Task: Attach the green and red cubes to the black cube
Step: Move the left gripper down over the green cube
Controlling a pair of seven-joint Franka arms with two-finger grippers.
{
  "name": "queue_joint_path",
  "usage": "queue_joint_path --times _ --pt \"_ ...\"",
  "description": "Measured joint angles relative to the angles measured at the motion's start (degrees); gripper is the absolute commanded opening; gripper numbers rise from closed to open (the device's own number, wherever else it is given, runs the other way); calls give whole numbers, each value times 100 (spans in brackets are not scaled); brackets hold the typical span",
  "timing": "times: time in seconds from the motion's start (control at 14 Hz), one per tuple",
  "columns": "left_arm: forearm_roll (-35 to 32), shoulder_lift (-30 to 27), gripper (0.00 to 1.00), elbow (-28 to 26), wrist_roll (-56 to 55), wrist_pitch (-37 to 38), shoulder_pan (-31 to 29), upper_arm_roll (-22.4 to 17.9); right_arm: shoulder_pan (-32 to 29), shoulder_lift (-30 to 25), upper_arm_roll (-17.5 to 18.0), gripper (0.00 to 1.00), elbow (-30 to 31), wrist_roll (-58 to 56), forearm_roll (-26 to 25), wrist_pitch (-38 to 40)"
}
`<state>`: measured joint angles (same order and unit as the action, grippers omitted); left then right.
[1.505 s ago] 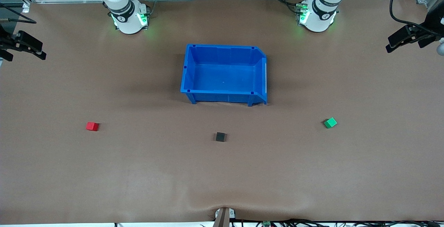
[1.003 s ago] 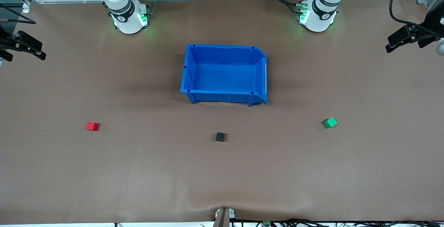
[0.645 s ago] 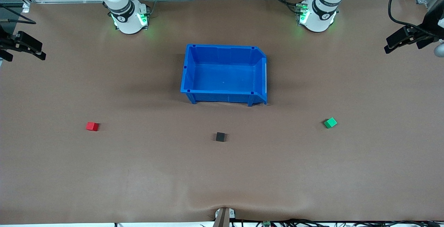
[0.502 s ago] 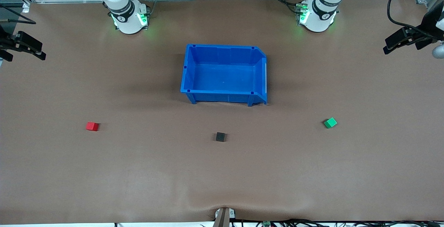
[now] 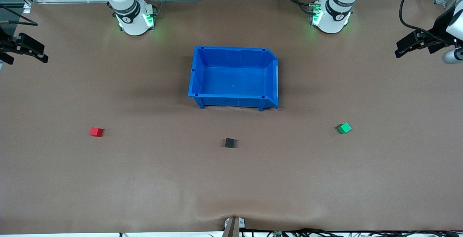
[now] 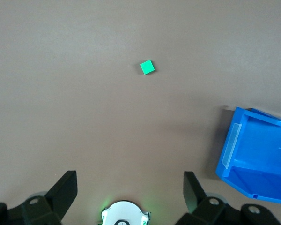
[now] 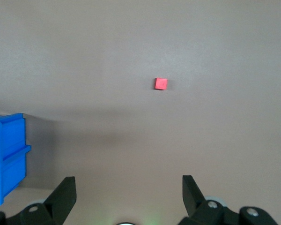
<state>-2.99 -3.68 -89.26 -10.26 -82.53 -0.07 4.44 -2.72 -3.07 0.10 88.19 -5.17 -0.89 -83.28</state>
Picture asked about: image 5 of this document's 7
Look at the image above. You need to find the blue plastic storage bin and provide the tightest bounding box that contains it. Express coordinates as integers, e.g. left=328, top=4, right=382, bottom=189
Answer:
left=188, top=46, right=279, bottom=111

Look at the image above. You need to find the metal table edge clamp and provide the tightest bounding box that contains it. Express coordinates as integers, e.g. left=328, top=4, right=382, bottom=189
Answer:
left=224, top=216, right=246, bottom=237

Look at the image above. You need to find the fabric table cover mat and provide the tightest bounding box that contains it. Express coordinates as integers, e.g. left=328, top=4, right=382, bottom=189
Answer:
left=0, top=0, right=463, bottom=234

